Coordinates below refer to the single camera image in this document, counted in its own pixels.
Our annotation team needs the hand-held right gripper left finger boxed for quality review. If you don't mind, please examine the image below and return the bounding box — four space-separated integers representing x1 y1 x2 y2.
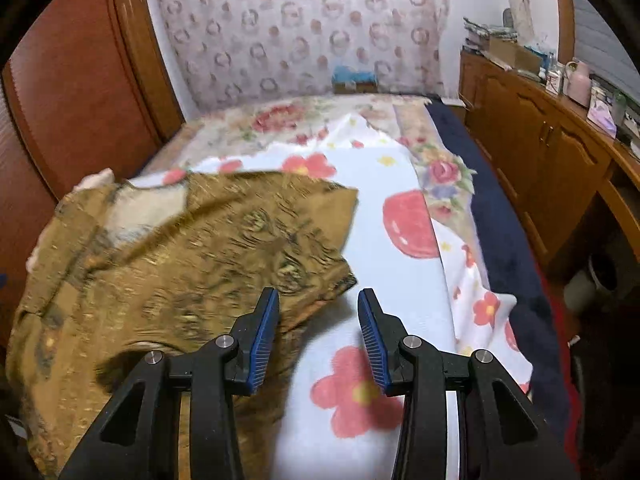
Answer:
59 287 281 480

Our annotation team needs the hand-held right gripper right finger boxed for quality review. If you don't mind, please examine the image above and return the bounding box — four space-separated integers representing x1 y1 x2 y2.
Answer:
357 288 583 480

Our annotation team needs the golden brown patterned garment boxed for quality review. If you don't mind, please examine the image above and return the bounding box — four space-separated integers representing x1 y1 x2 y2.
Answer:
7 170 360 480

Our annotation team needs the white flower print blanket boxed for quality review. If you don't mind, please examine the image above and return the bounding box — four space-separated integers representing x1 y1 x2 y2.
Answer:
132 114 533 480

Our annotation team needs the navy blue blanket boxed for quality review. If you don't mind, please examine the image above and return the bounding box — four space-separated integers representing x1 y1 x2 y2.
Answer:
425 100 571 466

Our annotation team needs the red cloth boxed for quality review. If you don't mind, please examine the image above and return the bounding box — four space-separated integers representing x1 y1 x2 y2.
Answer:
535 260 582 461

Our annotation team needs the grey waste bin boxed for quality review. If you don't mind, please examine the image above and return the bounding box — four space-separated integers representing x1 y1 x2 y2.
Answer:
564 255 621 316

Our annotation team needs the floral rose bedsheet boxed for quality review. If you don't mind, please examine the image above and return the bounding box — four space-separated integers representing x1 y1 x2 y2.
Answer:
145 95 478 241

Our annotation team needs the light pink cloth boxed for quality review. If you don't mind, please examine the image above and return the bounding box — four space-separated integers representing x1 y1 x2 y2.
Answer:
70 167 117 196

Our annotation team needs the brown wooden cabinet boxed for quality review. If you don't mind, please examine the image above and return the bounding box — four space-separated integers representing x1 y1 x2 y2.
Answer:
459 50 640 271

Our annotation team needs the small brown box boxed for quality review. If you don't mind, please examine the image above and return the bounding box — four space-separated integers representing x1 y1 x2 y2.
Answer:
334 80 376 95

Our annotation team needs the blue fluffy item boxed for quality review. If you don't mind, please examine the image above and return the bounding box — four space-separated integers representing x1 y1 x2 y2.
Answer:
331 65 378 85

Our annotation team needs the reddish wooden wardrobe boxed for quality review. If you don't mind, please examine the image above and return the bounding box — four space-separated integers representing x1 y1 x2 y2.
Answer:
0 0 186 351

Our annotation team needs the cardboard box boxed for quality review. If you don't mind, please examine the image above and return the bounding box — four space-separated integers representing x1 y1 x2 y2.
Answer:
489 35 543 73

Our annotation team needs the purple tissue pack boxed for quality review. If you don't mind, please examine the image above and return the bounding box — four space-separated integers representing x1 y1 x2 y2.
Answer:
587 97 618 138

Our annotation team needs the pink thermos jug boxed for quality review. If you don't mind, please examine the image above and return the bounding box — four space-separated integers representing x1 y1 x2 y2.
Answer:
564 60 593 108

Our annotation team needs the stack of papers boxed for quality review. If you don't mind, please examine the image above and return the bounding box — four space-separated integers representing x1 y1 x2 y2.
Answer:
462 16 521 53

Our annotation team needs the pink ring print cloth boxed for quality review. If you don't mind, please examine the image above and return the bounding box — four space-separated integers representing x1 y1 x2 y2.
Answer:
145 0 451 111

